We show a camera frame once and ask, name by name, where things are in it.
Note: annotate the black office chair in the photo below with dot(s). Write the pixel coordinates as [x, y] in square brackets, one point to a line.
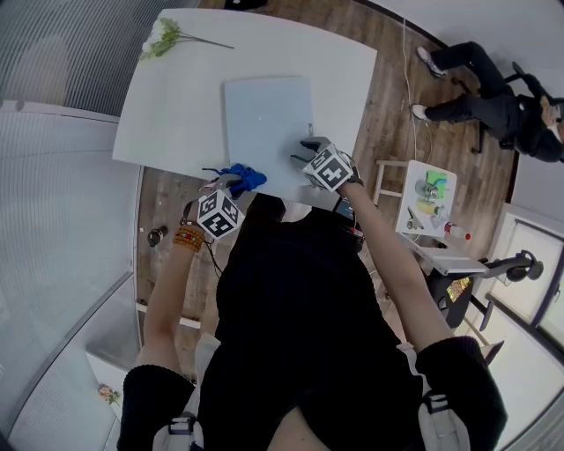
[526, 81]

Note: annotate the metal cup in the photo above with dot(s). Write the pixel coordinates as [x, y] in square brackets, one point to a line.
[425, 188]

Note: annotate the clear bottle with red cap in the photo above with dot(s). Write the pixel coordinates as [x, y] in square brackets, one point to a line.
[458, 231]

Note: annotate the black headset on stand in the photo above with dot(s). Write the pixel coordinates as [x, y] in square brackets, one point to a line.
[524, 267]

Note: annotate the person's black clothing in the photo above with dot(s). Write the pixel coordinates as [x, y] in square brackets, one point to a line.
[304, 317]

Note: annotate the white artificial flower stem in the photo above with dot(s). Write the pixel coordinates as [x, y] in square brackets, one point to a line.
[165, 38]

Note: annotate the green sponge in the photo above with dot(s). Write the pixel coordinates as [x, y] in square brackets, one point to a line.
[437, 177]

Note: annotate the small pink flower bunch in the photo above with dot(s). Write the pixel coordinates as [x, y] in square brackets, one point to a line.
[108, 394]

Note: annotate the grey shelf tray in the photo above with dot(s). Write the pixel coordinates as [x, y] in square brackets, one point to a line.
[449, 263]

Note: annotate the black bag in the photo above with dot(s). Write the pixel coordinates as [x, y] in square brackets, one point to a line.
[454, 296]

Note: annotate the small white side table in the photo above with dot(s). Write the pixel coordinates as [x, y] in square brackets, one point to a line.
[414, 198]

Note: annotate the black device with blue screen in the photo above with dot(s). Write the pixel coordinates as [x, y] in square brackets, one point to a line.
[345, 208]

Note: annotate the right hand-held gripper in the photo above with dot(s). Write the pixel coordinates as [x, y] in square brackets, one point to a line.
[329, 169]

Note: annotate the light blue object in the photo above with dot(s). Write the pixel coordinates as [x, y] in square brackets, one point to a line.
[268, 125]

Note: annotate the person's left forearm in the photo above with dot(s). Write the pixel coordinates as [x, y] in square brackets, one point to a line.
[166, 294]

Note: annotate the black bottle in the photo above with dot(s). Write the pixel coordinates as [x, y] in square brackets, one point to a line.
[157, 236]

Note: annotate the blue cloth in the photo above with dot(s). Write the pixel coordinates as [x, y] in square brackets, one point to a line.
[246, 178]

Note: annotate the crumpled clear wrapper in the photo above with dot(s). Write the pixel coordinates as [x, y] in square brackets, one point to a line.
[439, 219]

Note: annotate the person's right forearm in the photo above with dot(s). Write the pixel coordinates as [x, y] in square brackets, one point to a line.
[396, 268]

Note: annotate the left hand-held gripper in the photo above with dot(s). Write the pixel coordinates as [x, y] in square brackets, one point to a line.
[219, 215]

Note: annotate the metal clip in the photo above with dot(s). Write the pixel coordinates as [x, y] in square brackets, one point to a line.
[413, 220]

